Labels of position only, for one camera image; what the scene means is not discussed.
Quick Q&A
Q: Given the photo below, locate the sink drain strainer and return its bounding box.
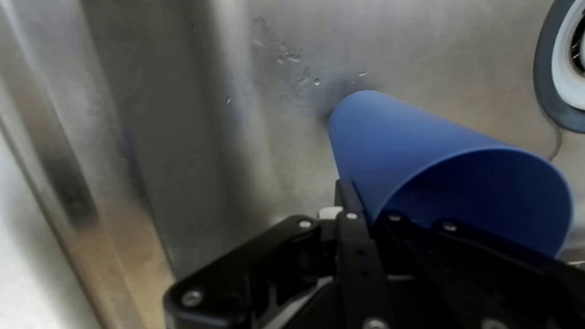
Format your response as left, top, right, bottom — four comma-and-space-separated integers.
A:
533, 0, 585, 134

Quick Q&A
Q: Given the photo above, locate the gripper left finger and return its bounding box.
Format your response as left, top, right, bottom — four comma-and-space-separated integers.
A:
163, 179, 394, 329

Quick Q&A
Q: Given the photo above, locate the stainless steel sink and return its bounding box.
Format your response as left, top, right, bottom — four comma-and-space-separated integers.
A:
0, 0, 585, 329

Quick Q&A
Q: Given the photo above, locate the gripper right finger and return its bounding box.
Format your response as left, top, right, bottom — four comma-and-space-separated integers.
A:
376, 212, 585, 329

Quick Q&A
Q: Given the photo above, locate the blue plastic cup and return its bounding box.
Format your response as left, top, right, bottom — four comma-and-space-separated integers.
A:
327, 90, 574, 259

